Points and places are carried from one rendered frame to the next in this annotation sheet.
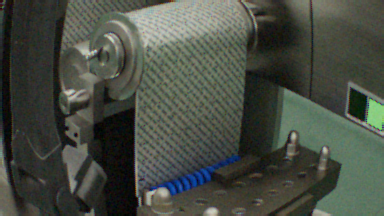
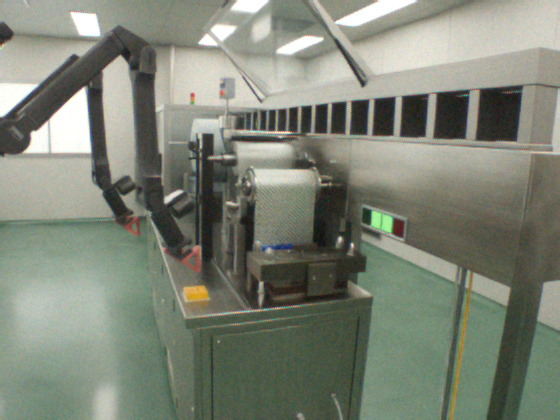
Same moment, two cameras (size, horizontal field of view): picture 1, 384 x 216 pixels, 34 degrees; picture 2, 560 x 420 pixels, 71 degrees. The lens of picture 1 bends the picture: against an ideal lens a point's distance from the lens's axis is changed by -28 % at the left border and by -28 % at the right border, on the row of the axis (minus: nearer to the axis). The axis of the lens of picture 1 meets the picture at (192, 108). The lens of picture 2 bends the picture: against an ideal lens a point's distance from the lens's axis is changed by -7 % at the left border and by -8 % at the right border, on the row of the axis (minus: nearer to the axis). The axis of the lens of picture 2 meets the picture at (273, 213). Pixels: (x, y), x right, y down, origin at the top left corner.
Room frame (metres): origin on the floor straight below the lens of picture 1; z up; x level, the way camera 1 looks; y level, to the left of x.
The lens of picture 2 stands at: (-0.20, -0.65, 1.45)
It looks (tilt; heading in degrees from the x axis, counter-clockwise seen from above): 11 degrees down; 26
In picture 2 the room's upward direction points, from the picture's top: 2 degrees clockwise
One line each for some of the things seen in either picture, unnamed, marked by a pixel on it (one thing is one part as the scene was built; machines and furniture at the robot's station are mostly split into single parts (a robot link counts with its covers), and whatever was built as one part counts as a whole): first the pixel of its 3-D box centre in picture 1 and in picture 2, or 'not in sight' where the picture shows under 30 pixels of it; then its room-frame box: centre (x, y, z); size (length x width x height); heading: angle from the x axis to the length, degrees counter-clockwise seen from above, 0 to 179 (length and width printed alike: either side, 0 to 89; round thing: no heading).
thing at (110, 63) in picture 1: (108, 55); (246, 186); (1.15, 0.13, 1.25); 0.07 x 0.02 x 0.07; 47
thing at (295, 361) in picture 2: not in sight; (211, 298); (1.85, 0.77, 0.43); 2.52 x 0.64 x 0.86; 47
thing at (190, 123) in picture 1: (191, 129); (284, 224); (1.21, 0.00, 1.11); 0.23 x 0.01 x 0.18; 137
